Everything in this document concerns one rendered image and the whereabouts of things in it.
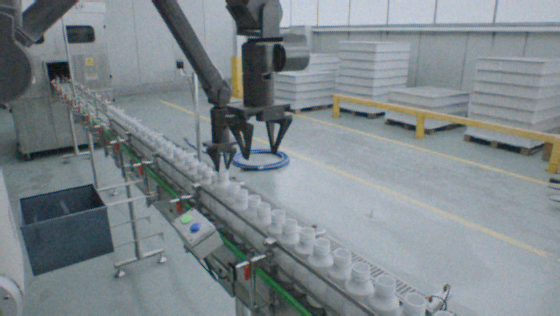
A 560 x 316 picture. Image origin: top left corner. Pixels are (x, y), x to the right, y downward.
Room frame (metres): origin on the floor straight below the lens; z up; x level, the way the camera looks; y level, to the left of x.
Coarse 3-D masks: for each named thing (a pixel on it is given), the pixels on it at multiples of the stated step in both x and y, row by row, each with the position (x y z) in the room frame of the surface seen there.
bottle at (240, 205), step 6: (240, 192) 1.02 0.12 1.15; (246, 192) 1.00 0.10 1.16; (240, 198) 0.99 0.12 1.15; (246, 198) 0.99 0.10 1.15; (234, 204) 0.99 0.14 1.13; (240, 204) 0.98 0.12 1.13; (246, 204) 0.99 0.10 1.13; (240, 210) 0.97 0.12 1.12; (234, 216) 0.98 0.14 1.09; (234, 222) 0.98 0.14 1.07; (240, 222) 0.97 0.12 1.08; (234, 228) 0.98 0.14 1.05; (240, 228) 0.97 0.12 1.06; (234, 234) 0.98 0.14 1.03; (240, 234) 0.97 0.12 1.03; (240, 240) 0.97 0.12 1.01
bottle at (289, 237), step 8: (288, 224) 0.83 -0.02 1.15; (296, 224) 0.81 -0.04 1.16; (288, 232) 0.79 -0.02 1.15; (296, 232) 0.81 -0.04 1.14; (280, 240) 0.80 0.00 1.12; (288, 240) 0.79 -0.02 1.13; (296, 240) 0.79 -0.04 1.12; (288, 248) 0.78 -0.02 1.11; (280, 256) 0.79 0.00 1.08; (288, 256) 0.78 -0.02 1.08; (280, 264) 0.79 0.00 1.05; (288, 264) 0.78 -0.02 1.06; (288, 272) 0.78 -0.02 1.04; (288, 280) 0.78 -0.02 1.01
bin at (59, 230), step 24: (72, 192) 1.52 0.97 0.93; (96, 192) 1.49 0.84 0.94; (24, 216) 1.40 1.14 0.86; (48, 216) 1.45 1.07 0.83; (72, 216) 1.25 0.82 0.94; (96, 216) 1.31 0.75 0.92; (24, 240) 1.15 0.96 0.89; (48, 240) 1.20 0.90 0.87; (72, 240) 1.25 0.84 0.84; (96, 240) 1.30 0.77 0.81; (48, 264) 1.19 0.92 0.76; (72, 264) 1.23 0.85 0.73
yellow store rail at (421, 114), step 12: (336, 96) 7.39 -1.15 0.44; (348, 96) 7.21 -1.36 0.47; (336, 108) 7.39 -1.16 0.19; (384, 108) 6.43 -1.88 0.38; (396, 108) 6.23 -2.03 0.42; (408, 108) 6.03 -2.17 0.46; (420, 120) 5.80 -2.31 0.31; (444, 120) 5.49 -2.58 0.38; (456, 120) 5.34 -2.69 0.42; (468, 120) 5.19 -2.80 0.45; (420, 132) 5.78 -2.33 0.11; (504, 132) 4.75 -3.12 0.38; (516, 132) 4.63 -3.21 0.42; (528, 132) 4.51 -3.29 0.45; (540, 132) 4.41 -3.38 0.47; (552, 156) 4.22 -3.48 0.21; (552, 168) 4.20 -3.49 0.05
